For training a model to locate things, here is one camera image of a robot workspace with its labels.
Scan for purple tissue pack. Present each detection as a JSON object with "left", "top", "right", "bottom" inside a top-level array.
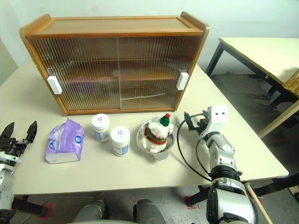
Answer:
[{"left": 44, "top": 117, "right": 85, "bottom": 165}]

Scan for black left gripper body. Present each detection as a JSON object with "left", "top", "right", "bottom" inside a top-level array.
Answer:
[{"left": 0, "top": 137, "right": 27, "bottom": 161}]

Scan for white jar blue label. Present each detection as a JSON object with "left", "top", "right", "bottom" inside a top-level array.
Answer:
[
  {"left": 91, "top": 113, "right": 111, "bottom": 142},
  {"left": 110, "top": 126, "right": 131, "bottom": 157}
]

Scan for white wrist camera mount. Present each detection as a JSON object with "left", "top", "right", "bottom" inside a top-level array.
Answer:
[
  {"left": 199, "top": 105, "right": 229, "bottom": 139},
  {"left": 0, "top": 151, "right": 22, "bottom": 167}
]

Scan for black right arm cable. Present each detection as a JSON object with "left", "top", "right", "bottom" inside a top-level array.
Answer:
[{"left": 176, "top": 111, "right": 212, "bottom": 182}]

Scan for ribbed glass sliding door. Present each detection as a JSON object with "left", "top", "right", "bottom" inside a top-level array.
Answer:
[
  {"left": 29, "top": 37, "right": 121, "bottom": 112},
  {"left": 118, "top": 35, "right": 203, "bottom": 111}
]

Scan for white plush snowman toy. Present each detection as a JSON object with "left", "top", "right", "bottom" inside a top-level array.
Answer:
[{"left": 142, "top": 113, "right": 175, "bottom": 154}]

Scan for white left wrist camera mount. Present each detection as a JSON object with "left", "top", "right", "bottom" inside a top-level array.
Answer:
[{"left": 0, "top": 151, "right": 22, "bottom": 167}]

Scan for beige table black legs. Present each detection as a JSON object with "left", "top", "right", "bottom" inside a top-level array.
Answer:
[{"left": 205, "top": 37, "right": 299, "bottom": 139}]

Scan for black table leg frame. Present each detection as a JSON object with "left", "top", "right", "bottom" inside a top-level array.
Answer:
[
  {"left": 11, "top": 195, "right": 48, "bottom": 217},
  {"left": 186, "top": 172, "right": 299, "bottom": 206}
]

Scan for wicker basket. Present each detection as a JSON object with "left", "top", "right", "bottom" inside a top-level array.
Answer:
[{"left": 283, "top": 68, "right": 299, "bottom": 98}]

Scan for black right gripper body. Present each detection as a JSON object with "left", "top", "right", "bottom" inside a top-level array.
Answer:
[{"left": 195, "top": 116, "right": 210, "bottom": 136}]

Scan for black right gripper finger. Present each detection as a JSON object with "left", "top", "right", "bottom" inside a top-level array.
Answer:
[
  {"left": 191, "top": 120, "right": 202, "bottom": 135},
  {"left": 184, "top": 111, "right": 193, "bottom": 129}
]

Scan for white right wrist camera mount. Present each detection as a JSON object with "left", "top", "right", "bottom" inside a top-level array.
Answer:
[{"left": 199, "top": 105, "right": 229, "bottom": 139}]

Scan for steel bowl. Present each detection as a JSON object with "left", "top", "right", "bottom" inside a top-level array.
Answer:
[{"left": 136, "top": 119, "right": 177, "bottom": 162}]

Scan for grey robot torso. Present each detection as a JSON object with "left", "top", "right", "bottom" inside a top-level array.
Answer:
[{"left": 65, "top": 217, "right": 194, "bottom": 224}]

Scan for white door handle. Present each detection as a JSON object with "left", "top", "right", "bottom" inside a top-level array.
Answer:
[
  {"left": 176, "top": 71, "right": 189, "bottom": 91},
  {"left": 47, "top": 75, "right": 63, "bottom": 95}
]

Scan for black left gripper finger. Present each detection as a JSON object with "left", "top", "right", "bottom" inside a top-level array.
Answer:
[
  {"left": 0, "top": 123, "right": 15, "bottom": 140},
  {"left": 22, "top": 120, "right": 38, "bottom": 144}
]

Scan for wooden cabinet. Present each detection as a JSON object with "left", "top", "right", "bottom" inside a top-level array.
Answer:
[{"left": 19, "top": 11, "right": 210, "bottom": 116}]

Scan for grey rounded leg cover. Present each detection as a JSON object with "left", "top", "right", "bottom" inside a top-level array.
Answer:
[
  {"left": 133, "top": 198, "right": 167, "bottom": 224},
  {"left": 73, "top": 201, "right": 109, "bottom": 222}
]

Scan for wooden stick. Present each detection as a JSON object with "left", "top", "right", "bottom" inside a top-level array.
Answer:
[{"left": 244, "top": 182, "right": 273, "bottom": 224}]

